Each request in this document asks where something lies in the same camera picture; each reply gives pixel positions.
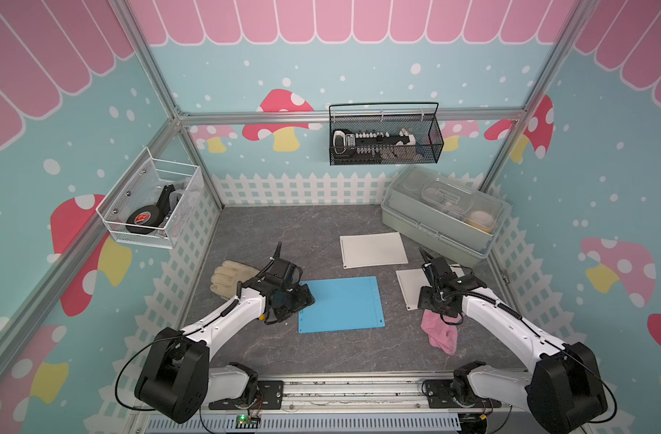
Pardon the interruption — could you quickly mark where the white drawing tablet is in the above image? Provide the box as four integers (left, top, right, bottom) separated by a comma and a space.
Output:
339, 233, 408, 269
394, 264, 467, 312

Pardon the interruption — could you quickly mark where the pink cleaning cloth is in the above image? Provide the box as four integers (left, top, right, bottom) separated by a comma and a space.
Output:
421, 310, 458, 356

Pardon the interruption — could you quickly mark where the blue framed drawing tablet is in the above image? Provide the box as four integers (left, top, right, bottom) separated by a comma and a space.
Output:
298, 277, 386, 334

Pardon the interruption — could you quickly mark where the white drawing tablet front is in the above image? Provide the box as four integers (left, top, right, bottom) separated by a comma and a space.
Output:
339, 233, 408, 269

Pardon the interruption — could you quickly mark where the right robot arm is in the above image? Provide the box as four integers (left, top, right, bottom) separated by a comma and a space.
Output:
418, 250, 618, 433

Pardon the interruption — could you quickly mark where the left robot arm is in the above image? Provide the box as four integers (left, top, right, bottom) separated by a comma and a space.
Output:
134, 255, 315, 423

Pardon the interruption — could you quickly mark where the green translucent storage box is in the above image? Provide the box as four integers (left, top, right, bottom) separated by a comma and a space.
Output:
381, 166, 511, 267

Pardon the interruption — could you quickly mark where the beige work glove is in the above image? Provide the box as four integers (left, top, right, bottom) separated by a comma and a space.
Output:
210, 260, 259, 299

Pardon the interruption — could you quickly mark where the black tape roll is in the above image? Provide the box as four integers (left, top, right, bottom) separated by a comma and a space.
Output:
125, 204, 164, 235

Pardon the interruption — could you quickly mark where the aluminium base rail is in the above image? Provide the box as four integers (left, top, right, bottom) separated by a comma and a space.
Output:
124, 372, 543, 433

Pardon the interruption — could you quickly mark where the black wire mesh basket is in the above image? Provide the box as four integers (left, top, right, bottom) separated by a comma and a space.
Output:
328, 101, 444, 166

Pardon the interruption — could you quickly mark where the clear acrylic wall bin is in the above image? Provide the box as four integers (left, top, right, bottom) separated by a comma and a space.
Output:
96, 149, 204, 250

